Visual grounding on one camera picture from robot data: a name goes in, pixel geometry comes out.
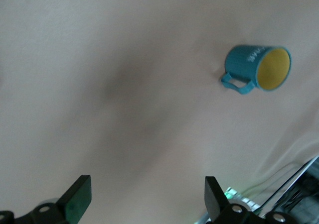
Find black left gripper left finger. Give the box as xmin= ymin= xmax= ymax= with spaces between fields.
xmin=0 ymin=175 xmax=92 ymax=224

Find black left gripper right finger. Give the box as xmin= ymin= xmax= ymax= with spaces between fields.
xmin=204 ymin=176 xmax=304 ymax=224

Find teal mug yellow inside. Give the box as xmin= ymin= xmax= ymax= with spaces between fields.
xmin=220 ymin=44 xmax=293 ymax=96

